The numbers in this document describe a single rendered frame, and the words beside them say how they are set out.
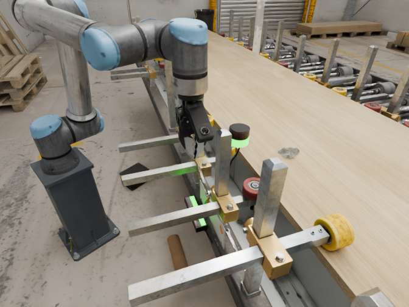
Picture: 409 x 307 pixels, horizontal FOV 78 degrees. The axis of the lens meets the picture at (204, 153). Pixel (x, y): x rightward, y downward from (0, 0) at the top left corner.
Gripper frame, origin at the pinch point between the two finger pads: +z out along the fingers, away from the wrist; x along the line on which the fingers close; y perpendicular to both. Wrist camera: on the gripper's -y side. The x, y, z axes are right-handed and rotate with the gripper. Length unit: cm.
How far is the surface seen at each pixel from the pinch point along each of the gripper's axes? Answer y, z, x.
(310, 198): -18.0, 11.0, -31.4
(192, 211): -7.9, 14.9, 3.4
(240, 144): -6.4, -5.8, -11.7
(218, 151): -4.3, -3.2, -6.1
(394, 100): 24, 7, -115
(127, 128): 215, 101, 19
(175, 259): 29, 94, 5
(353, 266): -40.0, 10.9, -26.9
